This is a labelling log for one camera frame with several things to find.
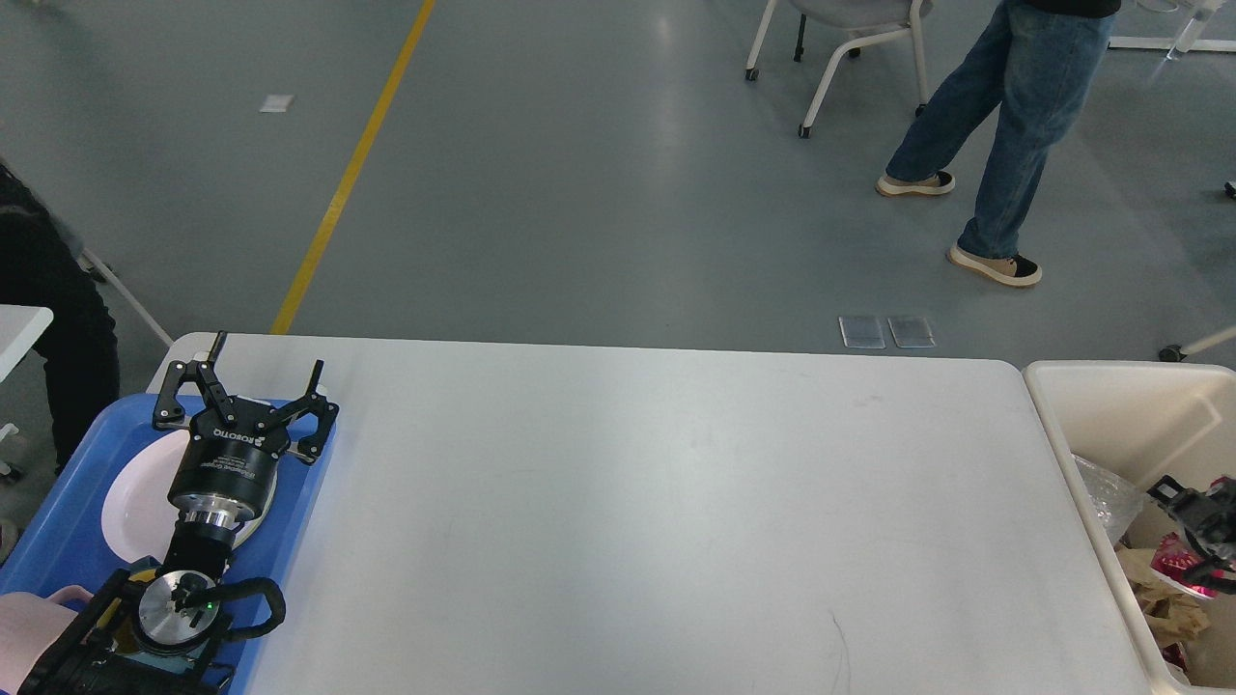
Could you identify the white office chair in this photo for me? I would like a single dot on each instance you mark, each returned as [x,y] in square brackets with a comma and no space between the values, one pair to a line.
[865,23]

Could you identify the pink plate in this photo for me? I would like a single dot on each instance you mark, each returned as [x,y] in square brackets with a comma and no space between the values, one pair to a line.
[136,518]

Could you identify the brown paper ball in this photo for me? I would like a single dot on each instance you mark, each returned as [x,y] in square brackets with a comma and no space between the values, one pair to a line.
[1174,617]

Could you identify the red wrapper in bin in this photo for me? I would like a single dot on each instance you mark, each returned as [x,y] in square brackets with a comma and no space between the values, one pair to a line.
[1176,661]

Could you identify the silver foil bag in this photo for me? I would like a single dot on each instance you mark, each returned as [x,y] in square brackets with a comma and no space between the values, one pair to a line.
[1115,502]

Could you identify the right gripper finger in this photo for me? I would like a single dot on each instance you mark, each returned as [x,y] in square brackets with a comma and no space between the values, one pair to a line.
[1170,496]
[1212,583]

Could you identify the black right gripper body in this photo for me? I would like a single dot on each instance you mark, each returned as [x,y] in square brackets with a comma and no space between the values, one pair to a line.
[1215,532]

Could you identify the white rolling stand left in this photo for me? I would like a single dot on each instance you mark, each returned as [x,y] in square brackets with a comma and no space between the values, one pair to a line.
[102,272]

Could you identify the chair caster right edge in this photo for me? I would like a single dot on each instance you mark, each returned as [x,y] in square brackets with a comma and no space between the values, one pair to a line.
[1180,353]

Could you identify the white stand base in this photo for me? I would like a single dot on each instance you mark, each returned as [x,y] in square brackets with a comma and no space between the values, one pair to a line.
[1174,28]

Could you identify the red foil wrapper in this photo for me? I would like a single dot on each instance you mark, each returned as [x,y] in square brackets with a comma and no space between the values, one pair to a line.
[1173,557]

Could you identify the white side table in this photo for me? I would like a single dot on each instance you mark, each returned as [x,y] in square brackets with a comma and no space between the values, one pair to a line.
[21,327]

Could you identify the beige plastic bin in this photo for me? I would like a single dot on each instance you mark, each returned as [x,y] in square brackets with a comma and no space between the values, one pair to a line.
[1142,421]

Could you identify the pink mug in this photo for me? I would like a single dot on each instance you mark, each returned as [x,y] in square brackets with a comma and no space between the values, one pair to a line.
[29,626]

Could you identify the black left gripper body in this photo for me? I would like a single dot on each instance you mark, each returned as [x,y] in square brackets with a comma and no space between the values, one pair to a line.
[227,478]

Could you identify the person in blue jeans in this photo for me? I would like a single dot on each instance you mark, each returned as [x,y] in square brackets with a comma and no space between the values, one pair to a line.
[1032,66]

